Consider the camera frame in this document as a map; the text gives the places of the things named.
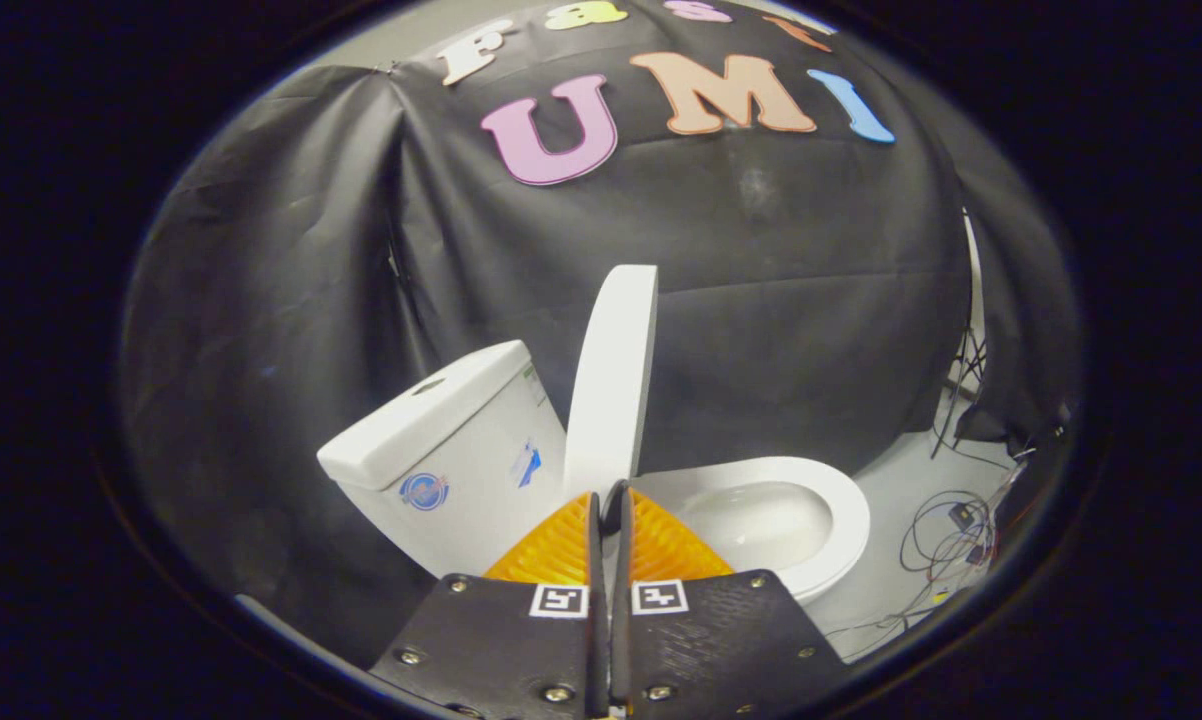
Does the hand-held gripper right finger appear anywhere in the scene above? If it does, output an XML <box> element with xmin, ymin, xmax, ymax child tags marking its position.
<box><xmin>609</xmin><ymin>486</ymin><xmax>850</xmax><ymax>719</ymax></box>

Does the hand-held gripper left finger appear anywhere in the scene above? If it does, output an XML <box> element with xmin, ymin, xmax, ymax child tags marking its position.
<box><xmin>369</xmin><ymin>490</ymin><xmax>610</xmax><ymax>719</ymax></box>

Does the white toilet lid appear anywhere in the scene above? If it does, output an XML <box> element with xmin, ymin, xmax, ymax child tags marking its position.
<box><xmin>563</xmin><ymin>264</ymin><xmax>660</xmax><ymax>531</ymax></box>

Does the white toilet seat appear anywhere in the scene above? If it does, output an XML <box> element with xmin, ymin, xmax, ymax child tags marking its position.
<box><xmin>641</xmin><ymin>457</ymin><xmax>872</xmax><ymax>603</ymax></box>

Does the white toilet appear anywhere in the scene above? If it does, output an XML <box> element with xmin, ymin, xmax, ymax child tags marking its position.
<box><xmin>317</xmin><ymin>340</ymin><xmax>872</xmax><ymax>609</ymax></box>

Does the black tripod stand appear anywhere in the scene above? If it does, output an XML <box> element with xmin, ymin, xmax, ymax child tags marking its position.
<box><xmin>931</xmin><ymin>210</ymin><xmax>992</xmax><ymax>461</ymax></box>

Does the black backdrop cloth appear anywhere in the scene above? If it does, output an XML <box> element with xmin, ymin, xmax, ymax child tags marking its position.
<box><xmin>121</xmin><ymin>0</ymin><xmax>1082</xmax><ymax>671</ymax></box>

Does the black floor cable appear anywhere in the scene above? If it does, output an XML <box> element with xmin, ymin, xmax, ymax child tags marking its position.
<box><xmin>899</xmin><ymin>488</ymin><xmax>997</xmax><ymax>583</ymax></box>

